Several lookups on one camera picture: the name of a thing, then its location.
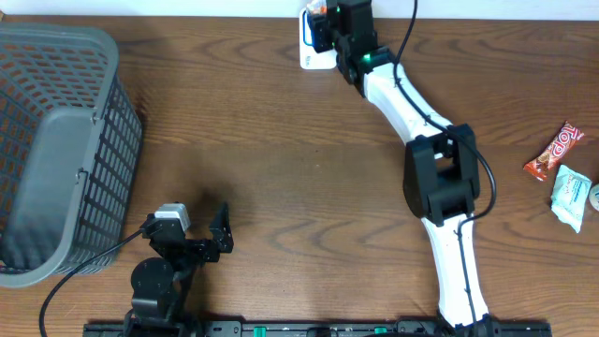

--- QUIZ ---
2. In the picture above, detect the small orange box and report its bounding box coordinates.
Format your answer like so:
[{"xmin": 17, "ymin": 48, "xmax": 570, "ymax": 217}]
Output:
[{"xmin": 306, "ymin": 0, "xmax": 328, "ymax": 15}]

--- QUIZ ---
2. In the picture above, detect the red chocolate bar wrapper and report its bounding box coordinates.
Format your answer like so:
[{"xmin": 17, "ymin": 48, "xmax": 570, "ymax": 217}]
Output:
[{"xmin": 523, "ymin": 121, "xmax": 585, "ymax": 182}]

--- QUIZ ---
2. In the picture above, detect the light green tissue pack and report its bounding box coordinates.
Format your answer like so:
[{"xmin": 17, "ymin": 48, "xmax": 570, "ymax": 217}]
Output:
[{"xmin": 551, "ymin": 165, "xmax": 592, "ymax": 233}]

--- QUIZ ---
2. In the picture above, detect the green lid jar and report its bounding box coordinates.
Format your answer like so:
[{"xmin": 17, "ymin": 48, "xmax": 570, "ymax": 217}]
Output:
[{"xmin": 588, "ymin": 184, "xmax": 599, "ymax": 211}]

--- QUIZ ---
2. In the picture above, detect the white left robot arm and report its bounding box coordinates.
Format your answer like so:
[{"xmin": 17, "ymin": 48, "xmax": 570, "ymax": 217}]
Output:
[{"xmin": 123, "ymin": 202, "xmax": 234, "ymax": 337}]

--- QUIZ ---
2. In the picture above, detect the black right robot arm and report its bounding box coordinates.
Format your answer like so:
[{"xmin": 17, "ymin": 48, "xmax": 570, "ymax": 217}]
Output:
[{"xmin": 300, "ymin": 0, "xmax": 489, "ymax": 336}]

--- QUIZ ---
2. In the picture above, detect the grey plastic basket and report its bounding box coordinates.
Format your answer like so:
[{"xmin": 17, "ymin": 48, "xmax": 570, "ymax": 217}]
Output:
[{"xmin": 1, "ymin": 23, "xmax": 142, "ymax": 288}]

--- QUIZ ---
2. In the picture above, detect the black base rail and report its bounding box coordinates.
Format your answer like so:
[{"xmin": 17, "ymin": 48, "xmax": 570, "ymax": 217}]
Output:
[{"xmin": 82, "ymin": 316, "xmax": 552, "ymax": 337}]

